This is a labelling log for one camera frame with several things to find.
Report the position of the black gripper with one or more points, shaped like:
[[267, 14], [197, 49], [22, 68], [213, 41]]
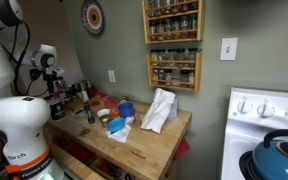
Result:
[[51, 79]]

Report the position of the black and white container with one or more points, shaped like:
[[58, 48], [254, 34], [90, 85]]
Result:
[[56, 111]]

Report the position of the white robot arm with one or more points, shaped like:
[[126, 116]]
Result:
[[17, 120]]

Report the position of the red container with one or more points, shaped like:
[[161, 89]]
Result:
[[95, 90]]

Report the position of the white round lid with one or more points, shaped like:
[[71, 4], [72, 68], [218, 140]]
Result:
[[103, 112]]

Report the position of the stainless steel grinder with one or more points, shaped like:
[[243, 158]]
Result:
[[90, 87], [84, 91]]

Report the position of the wooden tray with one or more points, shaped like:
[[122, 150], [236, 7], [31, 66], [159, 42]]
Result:
[[95, 100]]

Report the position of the gold small jar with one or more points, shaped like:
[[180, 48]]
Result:
[[104, 121]]

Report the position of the orange small cup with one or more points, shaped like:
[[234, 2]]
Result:
[[114, 113]]

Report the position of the small glass jar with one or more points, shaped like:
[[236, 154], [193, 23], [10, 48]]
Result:
[[124, 99]]

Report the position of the blue plastic cup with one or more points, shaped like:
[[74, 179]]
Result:
[[126, 110]]

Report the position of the crumpled white tissue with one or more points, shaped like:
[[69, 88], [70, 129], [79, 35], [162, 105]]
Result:
[[120, 136]]

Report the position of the white paper bag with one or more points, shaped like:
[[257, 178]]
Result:
[[157, 111]]

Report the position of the small wooden spice rack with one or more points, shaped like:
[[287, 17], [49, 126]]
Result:
[[172, 87]]

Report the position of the pale blue box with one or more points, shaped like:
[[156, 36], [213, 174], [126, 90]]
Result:
[[173, 108]]

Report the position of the large wooden spice rack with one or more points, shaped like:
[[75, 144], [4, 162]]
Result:
[[172, 40]]

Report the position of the red cloth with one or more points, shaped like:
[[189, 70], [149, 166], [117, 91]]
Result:
[[182, 148]]

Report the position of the white stove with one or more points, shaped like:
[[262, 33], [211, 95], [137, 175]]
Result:
[[267, 126]]

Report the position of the blue kettle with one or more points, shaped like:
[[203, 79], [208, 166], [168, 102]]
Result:
[[274, 166]]

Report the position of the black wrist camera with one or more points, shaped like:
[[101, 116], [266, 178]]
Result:
[[35, 74]]

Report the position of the white wall outlet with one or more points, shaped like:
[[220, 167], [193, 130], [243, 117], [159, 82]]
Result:
[[111, 76]]

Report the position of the decorative wall plate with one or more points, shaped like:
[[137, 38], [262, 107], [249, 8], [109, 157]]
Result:
[[92, 16]]

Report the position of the white light switch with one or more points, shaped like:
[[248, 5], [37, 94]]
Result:
[[228, 49]]

